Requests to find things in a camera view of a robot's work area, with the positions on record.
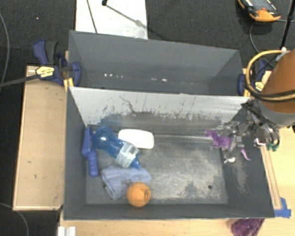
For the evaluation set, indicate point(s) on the grey metal bin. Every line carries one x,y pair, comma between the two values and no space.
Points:
184,172

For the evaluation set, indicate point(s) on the light blue cloth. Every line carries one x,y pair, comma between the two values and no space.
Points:
117,179

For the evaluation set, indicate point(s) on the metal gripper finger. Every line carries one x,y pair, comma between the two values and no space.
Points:
235,147
230,127

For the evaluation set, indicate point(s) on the white oval soap bar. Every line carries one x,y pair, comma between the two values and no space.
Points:
136,138

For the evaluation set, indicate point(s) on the blue spray bottle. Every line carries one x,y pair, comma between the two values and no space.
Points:
111,145

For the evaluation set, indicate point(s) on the purple toy dinosaur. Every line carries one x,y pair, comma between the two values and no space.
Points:
219,142

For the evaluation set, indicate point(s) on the clear purple plastic cup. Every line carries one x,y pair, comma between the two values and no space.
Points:
246,229

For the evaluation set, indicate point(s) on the orange ball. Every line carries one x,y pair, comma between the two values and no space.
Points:
138,194

